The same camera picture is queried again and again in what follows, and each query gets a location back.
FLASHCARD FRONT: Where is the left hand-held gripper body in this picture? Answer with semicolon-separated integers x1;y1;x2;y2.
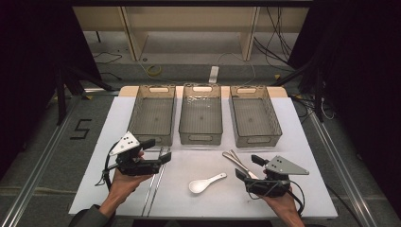
108;131;163;177

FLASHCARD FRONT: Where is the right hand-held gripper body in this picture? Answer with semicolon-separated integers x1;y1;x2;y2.
244;155;310;199

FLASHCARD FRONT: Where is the grey transparent plastic basket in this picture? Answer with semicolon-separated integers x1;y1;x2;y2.
127;84;177;148
229;84;284;148
178;83;224;147

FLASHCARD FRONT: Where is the metal chopstick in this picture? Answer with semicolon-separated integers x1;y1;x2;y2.
141;146;168;218
146;146;172;218

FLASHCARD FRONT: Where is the white ceramic spoon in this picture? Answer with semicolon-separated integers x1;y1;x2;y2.
188;172;228;195

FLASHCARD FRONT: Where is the person's left hand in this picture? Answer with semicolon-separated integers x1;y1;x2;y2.
108;167;155;206

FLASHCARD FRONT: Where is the person's right hand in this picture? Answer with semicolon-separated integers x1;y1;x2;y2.
263;188;305;219

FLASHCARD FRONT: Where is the yellow tape roll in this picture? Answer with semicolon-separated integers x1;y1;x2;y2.
147;64;163;78

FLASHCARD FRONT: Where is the black metal stand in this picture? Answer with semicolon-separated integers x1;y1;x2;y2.
270;56;325;122
53;62;116;126

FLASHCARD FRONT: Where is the white power strip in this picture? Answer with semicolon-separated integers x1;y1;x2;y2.
208;65;220;84

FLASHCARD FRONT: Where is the beige wooden shelf unit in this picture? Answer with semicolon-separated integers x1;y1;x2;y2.
72;6;310;62

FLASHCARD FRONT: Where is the black curtain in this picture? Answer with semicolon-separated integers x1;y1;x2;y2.
288;0;401;218
0;0;102;178

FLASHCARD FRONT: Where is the left hand-held gripper black cable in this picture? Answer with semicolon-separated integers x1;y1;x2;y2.
94;141;119;190

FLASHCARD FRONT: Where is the hand-held gripper black cable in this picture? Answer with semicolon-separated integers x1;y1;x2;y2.
94;141;119;190
245;179;306;218

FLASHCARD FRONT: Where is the right hand-held gripper black cable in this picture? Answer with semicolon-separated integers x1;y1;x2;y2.
245;179;306;218

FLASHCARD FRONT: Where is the aluminium floor rail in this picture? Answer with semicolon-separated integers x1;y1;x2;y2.
0;94;83;227
306;112;377;227

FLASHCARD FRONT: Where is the thin black floor cable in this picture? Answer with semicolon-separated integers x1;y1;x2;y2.
93;51;123;65

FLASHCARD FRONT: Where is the white floor cable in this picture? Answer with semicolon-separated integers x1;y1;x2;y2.
216;51;257;86

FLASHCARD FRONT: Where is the black cable bundle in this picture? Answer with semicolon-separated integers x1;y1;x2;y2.
253;7;296;67

